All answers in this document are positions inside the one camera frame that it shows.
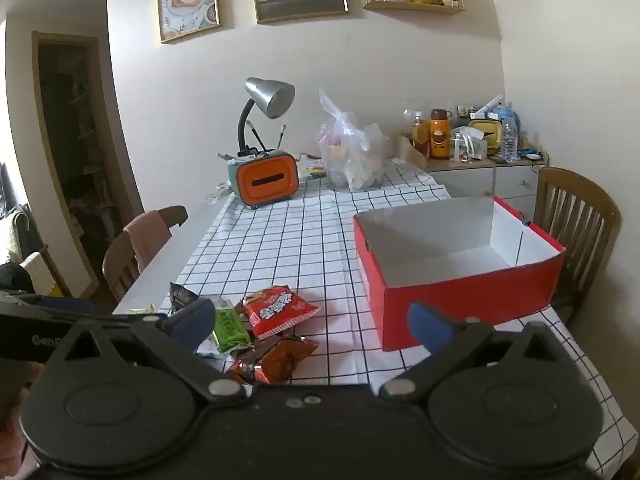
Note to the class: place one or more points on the white sideboard cabinet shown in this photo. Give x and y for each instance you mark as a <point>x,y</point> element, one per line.
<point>475,182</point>

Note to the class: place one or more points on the checked tablecloth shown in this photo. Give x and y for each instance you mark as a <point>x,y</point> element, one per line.
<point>300,250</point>

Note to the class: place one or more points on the black snack packet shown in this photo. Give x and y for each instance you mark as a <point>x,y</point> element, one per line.
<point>182,296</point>

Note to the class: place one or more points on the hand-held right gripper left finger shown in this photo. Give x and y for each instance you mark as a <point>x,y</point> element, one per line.
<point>192,322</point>

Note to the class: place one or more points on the brown snack packet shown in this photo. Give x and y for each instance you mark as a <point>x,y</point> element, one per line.
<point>280,357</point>

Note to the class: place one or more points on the wooden chair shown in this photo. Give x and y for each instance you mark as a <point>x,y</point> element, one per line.
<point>120,265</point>
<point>575,220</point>

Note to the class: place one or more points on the green snack packet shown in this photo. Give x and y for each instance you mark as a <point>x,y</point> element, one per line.
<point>230,327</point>

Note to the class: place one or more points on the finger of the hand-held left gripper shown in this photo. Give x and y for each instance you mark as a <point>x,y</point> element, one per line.
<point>65,305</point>

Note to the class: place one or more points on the cream towel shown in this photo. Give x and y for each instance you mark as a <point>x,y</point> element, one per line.
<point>40,270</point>

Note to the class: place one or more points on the orange tissue box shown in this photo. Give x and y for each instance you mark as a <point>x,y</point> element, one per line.
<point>265,180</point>

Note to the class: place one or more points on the wooden door frame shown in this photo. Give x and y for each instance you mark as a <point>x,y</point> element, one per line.
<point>40,160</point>

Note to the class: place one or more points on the yellow drink bottle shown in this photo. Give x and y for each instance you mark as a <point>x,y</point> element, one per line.
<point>419,135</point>

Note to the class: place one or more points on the white snack packet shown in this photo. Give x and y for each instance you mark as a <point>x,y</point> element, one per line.
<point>209,349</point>

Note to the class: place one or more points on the yellow lidded container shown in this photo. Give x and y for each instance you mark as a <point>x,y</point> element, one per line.
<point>487,132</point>

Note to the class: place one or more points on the wooden wall shelf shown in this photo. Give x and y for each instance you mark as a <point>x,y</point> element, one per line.
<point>415,6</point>

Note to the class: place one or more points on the pink cloth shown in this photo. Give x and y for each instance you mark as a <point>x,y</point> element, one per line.
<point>147,240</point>

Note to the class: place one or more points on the red snack packet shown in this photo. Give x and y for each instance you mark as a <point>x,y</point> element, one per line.
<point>272,312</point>

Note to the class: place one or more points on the white plastic bag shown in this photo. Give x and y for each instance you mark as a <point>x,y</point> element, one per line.
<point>467,145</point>

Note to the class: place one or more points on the paint brush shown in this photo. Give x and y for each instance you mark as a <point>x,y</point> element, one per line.
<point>256,135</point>
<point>280,137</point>

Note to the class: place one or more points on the dark cloth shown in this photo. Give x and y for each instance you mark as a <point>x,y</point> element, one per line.
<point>15,277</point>

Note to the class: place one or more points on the colourful flat packet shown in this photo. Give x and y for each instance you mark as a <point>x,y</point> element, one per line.
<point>311,169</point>

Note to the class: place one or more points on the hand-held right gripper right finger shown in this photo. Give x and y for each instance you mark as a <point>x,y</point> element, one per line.
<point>429,327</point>

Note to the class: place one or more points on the silver desk lamp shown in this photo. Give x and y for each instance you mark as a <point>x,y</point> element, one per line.
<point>267,95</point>

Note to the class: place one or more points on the framed food picture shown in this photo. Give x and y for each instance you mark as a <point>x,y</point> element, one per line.
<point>189,0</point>

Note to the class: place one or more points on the clear water bottle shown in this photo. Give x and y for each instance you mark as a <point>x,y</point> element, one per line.
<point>509,137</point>

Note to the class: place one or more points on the orange thermos bottle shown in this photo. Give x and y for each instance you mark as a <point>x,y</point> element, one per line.
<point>440,137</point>

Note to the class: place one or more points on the clear plastic bag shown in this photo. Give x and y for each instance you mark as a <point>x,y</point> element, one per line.
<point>350,155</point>

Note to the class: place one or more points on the red cardboard box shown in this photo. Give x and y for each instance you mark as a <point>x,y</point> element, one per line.
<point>450,290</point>

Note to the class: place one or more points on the small crumpled wrappers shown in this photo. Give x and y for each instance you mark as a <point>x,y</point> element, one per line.
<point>220,192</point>

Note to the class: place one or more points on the white tube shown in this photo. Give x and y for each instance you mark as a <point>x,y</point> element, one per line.
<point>489,104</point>

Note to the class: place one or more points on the cardboard holder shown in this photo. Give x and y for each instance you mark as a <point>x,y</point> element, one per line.
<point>412,152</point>

